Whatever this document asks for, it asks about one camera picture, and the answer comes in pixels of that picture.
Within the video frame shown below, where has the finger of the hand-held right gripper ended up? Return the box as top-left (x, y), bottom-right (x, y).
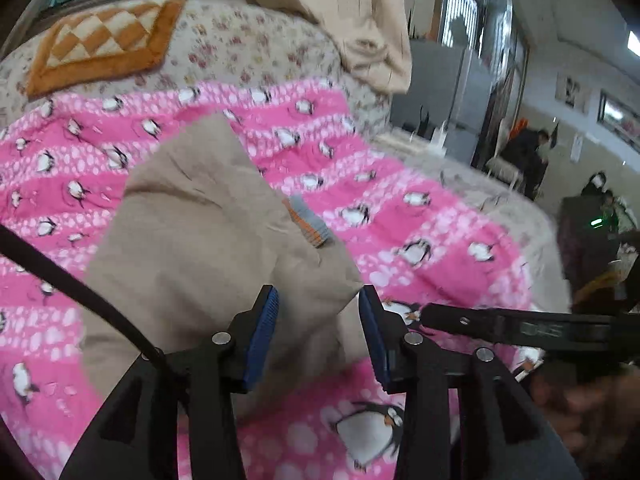
top-left (421, 303), bottom-right (507, 345)

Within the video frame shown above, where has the floral bed sheet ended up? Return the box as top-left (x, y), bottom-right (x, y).
top-left (0, 0), bottom-right (556, 271)

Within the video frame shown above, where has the person's right hand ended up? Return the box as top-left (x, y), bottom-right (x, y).
top-left (529, 360), bottom-right (640, 463)

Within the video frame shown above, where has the orange checkered cushion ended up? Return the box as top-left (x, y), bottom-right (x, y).
top-left (22, 0), bottom-right (187, 98)

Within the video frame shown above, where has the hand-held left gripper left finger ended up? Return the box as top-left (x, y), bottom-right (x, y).
top-left (60, 285), bottom-right (280, 480)

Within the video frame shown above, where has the beige curtain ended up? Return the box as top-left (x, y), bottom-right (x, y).
top-left (242, 0), bottom-right (413, 93)

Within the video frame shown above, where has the white chair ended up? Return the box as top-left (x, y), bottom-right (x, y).
top-left (485, 155), bottom-right (524, 192)

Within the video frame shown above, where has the barred window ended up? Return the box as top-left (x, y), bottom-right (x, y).
top-left (442, 0), bottom-right (502, 52)

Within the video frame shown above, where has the black cable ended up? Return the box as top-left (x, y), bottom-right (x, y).
top-left (0, 224), bottom-right (165, 362)

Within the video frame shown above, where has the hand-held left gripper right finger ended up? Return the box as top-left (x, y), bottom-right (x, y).
top-left (357, 285), bottom-right (583, 480)

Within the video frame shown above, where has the beige jacket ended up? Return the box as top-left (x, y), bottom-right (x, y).
top-left (80, 112), bottom-right (366, 421)

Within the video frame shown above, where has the pink penguin print blanket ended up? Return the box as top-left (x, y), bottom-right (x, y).
top-left (0, 77), bottom-right (546, 480)

